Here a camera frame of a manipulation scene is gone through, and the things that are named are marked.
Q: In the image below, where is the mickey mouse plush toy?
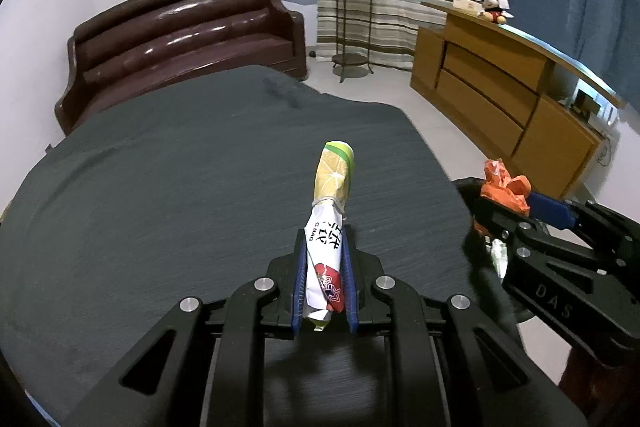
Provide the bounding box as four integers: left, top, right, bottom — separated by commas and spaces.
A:
478, 0, 513, 25

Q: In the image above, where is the black trash bin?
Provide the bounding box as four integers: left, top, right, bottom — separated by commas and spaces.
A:
452, 176, 534, 329

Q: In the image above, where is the dark brown leather sofa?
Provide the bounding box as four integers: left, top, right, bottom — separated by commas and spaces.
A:
54, 0, 308, 134

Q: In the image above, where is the green white snack wrapper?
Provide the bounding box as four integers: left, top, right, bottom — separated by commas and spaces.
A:
489, 239, 509, 281

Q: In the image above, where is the white yellow lemon wrapper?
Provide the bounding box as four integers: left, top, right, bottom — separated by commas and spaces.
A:
303, 141, 355, 332

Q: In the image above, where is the orange wrapper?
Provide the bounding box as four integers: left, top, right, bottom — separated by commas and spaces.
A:
480, 159, 532, 217

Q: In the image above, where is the small box on cabinet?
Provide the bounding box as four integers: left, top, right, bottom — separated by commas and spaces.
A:
452, 0, 484, 16

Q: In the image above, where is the wooden sideboard cabinet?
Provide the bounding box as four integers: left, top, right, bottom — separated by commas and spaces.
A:
410, 6, 625, 198

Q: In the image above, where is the black metal plant stand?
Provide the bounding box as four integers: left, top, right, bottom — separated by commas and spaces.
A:
331, 0, 373, 83

